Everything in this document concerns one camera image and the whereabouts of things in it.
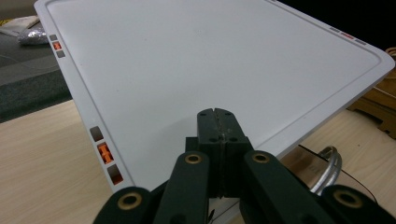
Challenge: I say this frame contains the white paper sheet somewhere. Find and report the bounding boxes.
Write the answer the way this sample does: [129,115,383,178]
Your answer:
[0,15,41,36]

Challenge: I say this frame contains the tan suede boot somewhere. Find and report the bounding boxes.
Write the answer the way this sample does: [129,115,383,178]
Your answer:
[346,46,396,139]

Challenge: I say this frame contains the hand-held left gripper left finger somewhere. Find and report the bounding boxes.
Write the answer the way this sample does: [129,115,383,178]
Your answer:
[186,107,223,198]

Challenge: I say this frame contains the silver foil bag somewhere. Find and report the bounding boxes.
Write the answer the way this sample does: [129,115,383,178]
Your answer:
[17,26,50,46]

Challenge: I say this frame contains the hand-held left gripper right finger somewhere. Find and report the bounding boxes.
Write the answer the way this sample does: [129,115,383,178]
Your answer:
[214,108,254,199]

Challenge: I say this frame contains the white two-tier shoe rack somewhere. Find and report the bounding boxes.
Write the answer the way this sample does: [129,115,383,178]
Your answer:
[33,0,396,224]

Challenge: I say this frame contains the black rhinestone strap sandal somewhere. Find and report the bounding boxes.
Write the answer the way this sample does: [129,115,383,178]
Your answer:
[279,144,378,204]

